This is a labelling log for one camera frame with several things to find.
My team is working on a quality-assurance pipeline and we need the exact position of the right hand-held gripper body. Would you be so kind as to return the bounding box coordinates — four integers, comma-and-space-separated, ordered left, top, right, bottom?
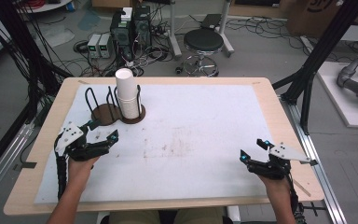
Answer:
247, 143, 311, 180

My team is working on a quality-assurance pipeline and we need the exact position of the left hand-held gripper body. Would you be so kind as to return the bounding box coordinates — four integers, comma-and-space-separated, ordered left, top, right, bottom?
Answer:
55, 121, 111, 162

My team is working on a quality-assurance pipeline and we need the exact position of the wire cup holder brown base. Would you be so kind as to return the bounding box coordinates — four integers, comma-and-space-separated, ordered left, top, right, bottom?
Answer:
114, 84, 146, 125
84, 86, 123, 127

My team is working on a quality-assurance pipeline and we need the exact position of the stack of white paper cups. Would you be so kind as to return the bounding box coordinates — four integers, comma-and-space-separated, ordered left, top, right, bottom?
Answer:
115, 68, 141, 119

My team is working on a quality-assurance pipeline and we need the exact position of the person's right hand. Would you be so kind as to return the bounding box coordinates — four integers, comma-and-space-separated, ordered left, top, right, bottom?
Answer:
257, 175, 292, 200

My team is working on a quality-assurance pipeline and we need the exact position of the person's left hand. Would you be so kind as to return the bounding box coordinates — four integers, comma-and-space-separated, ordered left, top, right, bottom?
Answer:
67, 156, 101, 188

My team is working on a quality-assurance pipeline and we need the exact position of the thin wooden stick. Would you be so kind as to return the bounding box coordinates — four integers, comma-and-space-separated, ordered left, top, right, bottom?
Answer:
292, 178, 312, 198

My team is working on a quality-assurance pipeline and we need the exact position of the white table leg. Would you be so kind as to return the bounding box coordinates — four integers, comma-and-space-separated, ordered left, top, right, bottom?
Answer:
227, 204, 241, 224

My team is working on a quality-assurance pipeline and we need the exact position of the white foam mat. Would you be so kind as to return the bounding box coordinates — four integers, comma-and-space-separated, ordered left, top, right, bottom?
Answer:
34, 83, 293, 205

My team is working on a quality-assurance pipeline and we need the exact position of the grey bench power supply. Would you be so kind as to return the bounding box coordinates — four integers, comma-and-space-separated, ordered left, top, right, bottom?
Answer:
98, 33, 115, 59
87, 33, 102, 59

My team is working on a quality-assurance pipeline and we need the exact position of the white floor board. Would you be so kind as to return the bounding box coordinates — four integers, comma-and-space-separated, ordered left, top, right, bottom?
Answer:
316, 61, 358, 129

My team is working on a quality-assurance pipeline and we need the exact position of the black computer tower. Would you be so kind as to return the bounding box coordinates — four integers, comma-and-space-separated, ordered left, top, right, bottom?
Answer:
133, 5, 152, 49
109, 10, 135, 61

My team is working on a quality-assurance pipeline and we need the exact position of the white stand leg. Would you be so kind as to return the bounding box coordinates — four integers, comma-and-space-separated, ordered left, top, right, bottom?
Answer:
217, 0, 235, 58
167, 0, 183, 59

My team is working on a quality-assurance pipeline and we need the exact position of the black round stool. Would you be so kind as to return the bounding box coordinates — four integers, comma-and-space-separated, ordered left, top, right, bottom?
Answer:
182, 28, 226, 77

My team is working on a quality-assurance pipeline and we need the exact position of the cardboard box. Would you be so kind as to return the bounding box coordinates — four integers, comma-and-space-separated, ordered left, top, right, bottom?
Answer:
286, 0, 345, 39

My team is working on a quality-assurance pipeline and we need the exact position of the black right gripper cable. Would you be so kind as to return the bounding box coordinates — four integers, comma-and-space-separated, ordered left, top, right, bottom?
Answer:
287, 174, 308, 224

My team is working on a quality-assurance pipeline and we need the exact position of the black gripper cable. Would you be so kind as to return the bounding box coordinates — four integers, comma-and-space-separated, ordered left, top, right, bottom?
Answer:
287, 174, 308, 224
53, 146, 69, 201

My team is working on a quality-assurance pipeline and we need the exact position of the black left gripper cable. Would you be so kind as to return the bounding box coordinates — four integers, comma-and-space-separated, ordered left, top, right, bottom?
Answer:
53, 146, 69, 201

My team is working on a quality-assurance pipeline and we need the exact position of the aluminium rail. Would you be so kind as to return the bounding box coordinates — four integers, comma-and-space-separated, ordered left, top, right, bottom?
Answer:
280, 95, 349, 224
0, 121, 35, 208

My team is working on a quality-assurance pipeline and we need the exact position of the black metal frame post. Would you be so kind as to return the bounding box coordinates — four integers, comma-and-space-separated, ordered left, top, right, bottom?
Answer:
272, 0, 358, 135
0, 0, 73, 125

